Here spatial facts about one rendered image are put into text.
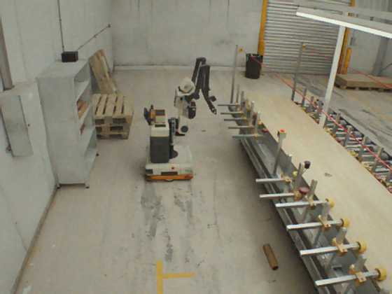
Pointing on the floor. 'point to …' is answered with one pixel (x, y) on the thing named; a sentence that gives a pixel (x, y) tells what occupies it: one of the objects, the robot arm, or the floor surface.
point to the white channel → (340, 38)
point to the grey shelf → (48, 86)
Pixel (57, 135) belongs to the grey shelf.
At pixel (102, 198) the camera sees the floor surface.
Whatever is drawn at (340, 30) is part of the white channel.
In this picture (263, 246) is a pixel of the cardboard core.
